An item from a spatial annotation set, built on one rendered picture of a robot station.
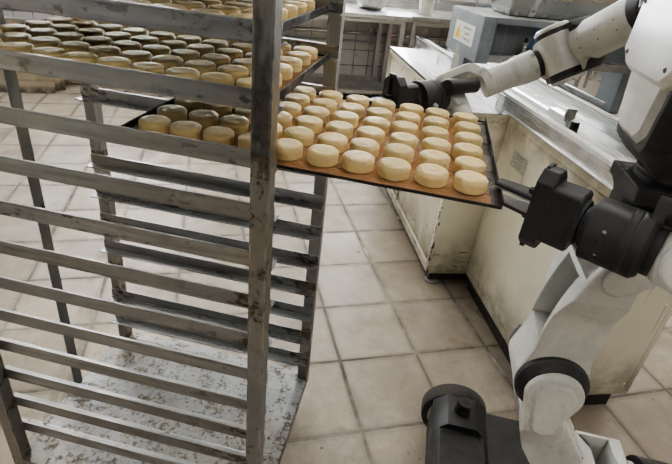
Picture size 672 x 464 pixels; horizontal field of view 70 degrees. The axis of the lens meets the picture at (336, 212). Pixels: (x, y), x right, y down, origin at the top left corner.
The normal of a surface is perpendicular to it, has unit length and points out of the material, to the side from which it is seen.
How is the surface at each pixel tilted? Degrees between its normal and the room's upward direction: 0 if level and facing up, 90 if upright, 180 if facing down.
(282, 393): 0
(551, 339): 90
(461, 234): 90
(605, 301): 90
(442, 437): 0
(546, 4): 115
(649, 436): 0
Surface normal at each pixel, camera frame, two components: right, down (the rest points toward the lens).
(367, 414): 0.10, -0.87
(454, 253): 0.12, 0.49
